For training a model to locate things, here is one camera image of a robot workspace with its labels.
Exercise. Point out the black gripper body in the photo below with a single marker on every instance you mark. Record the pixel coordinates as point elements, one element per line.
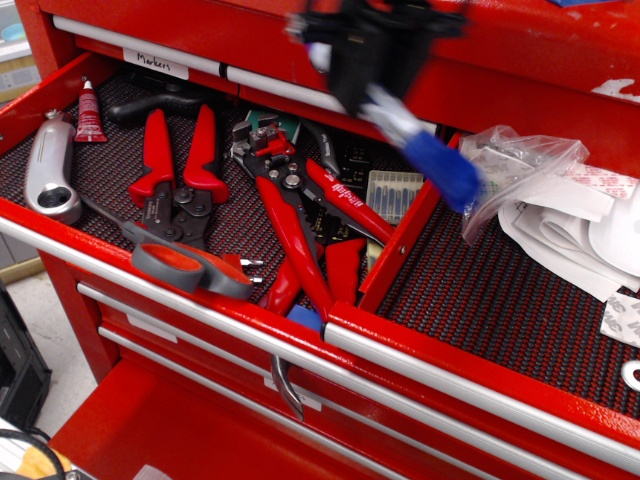
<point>411,23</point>

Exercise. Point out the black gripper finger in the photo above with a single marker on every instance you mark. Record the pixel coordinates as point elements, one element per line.
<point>347,81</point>

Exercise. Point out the blue and white marker pen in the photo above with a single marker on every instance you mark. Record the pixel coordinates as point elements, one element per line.
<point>394,67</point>

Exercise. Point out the red left tool drawer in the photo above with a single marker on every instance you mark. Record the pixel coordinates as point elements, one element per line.
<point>206,329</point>

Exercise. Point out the red tool drawer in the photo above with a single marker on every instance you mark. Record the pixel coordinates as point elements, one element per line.
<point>496,357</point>
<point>206,329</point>

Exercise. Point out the red right tool drawer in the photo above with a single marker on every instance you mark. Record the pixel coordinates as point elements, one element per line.
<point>496,357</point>

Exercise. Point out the green white small box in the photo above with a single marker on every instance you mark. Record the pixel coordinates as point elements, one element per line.
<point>290,125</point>

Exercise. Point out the clear drill bit case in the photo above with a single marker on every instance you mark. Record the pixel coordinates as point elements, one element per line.
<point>391,193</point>

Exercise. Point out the clear plastic bag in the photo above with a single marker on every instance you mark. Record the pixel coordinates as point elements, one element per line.
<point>510,165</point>

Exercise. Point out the black spring clamp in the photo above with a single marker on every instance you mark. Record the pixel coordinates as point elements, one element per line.
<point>151,93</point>

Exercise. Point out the white markers label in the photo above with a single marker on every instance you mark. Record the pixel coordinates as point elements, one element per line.
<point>156,63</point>

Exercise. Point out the blue flat package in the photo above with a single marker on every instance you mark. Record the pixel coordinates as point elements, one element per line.
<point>307,318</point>

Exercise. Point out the red threadlocker tube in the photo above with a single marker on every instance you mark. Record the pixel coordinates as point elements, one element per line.
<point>89,126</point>

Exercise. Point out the white folded paper sheets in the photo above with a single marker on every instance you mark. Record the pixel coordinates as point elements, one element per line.
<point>580,226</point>

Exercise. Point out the silver utility knife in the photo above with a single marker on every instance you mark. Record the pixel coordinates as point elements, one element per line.
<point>47,186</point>

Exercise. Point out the white 3M adhesive strip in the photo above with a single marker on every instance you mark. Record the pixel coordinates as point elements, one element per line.
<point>621,319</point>

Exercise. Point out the black plastic crate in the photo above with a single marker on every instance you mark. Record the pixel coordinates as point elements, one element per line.
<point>25,377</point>

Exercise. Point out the red automatic wire stripper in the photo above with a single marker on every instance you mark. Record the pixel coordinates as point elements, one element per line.
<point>295,188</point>

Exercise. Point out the red black wire stripper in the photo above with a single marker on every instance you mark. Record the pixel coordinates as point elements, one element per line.
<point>326,274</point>

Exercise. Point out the red grey handled scissors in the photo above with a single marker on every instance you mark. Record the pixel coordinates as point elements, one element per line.
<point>179,265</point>

